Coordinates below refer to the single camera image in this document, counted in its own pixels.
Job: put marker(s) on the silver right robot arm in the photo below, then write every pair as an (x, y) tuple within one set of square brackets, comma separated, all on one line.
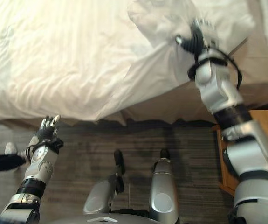
[(238, 130)]

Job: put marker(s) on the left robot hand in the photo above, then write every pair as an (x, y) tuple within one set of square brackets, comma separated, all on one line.
[(46, 130)]

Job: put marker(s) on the wooden nightstand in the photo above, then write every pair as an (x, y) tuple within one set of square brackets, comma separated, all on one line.
[(250, 144)]

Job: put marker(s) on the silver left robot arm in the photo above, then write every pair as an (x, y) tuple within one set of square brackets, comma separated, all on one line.
[(34, 177)]

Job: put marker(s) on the person's leg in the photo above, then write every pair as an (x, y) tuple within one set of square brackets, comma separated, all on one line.
[(2, 163)]

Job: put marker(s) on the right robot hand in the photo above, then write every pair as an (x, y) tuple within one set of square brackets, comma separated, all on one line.
[(194, 38)]

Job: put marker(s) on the silver robot leg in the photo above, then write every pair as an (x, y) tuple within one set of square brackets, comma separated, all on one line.
[(161, 186), (107, 186)]

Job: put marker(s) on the person's shoe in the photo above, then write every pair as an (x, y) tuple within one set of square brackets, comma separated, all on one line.
[(10, 149)]

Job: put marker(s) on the silver right robot leg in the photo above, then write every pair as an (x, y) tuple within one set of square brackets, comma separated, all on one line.
[(161, 186)]

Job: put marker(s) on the silver left robot leg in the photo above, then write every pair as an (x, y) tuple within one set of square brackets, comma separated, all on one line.
[(107, 186)]

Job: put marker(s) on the silver robot torso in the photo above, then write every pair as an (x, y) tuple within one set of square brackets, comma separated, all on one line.
[(103, 218)]

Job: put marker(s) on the white bed sheet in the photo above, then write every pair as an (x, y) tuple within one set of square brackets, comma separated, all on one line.
[(77, 58)]

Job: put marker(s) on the beige bed skirt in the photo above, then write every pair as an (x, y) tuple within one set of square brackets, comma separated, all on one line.
[(171, 107)]

